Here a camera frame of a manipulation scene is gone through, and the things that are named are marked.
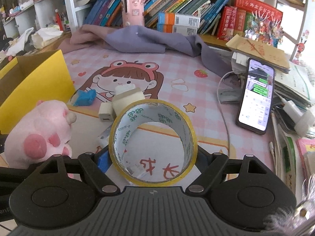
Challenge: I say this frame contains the small white charger cube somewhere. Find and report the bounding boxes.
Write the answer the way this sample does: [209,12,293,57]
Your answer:
[98,102,116,122]

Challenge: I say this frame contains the pink plush pig toy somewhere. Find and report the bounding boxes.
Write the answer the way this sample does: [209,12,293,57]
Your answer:
[4,100,77,169]

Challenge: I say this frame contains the blue wrapper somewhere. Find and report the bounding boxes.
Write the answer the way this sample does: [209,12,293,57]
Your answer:
[70,89,97,107]

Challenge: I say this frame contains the beige foam block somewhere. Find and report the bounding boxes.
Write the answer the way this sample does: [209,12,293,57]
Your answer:
[112,84,145,116]

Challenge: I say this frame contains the small white card box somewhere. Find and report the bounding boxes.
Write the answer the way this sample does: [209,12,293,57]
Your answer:
[97,125,112,152]

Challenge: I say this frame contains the black smartphone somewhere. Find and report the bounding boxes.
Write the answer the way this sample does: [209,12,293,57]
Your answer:
[236,58,275,135]

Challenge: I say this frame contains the stack of books right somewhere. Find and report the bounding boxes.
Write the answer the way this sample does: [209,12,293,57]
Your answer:
[270,62,314,200]

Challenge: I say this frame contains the pink checkered tablecloth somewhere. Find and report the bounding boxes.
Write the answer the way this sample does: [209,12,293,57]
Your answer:
[0,46,279,185]

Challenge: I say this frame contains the white adapter on books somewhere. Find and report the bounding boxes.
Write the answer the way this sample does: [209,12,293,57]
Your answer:
[278,95,314,137]

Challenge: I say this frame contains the yellow cardboard box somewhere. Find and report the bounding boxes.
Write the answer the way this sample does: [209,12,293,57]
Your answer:
[1,50,75,134]

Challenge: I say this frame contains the brown paper envelope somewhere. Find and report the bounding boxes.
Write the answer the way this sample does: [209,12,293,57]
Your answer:
[226,35,290,71]

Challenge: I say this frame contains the purple pink cloth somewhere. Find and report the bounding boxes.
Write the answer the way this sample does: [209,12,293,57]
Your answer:
[58,25,232,77]

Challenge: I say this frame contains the white tissue bag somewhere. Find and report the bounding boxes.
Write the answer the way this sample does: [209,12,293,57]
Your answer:
[31,27,64,49]

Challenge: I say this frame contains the red book set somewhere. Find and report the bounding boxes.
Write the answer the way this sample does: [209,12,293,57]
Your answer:
[217,0,283,41]

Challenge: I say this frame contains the orange blue white boxes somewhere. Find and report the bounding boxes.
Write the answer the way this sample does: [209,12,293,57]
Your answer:
[157,12,200,36]

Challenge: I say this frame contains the pink cylindrical container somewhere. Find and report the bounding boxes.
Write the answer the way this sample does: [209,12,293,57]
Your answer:
[121,0,145,27]

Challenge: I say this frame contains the white charging cable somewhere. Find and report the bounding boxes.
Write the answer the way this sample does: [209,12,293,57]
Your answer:
[216,70,237,158]

